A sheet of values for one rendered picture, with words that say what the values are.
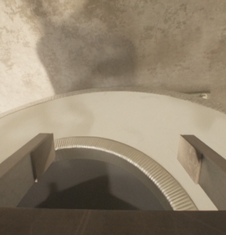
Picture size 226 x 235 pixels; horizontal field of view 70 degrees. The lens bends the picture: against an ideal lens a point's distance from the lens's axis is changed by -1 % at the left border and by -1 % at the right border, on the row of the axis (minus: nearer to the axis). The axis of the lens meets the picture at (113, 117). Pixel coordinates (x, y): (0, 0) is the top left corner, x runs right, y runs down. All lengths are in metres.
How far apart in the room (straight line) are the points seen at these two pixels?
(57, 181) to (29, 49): 0.68
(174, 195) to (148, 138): 0.16
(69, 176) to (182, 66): 0.70
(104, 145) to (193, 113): 0.28
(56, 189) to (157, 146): 0.38
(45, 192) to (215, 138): 0.53
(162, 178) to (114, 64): 0.64
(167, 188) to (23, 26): 0.90
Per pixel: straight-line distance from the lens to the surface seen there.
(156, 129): 0.47
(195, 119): 0.52
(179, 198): 0.35
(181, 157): 0.17
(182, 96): 0.61
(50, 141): 0.16
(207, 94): 0.98
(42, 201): 0.67
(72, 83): 0.98
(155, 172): 0.38
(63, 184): 0.62
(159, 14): 0.82
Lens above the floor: 0.81
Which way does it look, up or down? 51 degrees down
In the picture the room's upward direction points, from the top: 168 degrees counter-clockwise
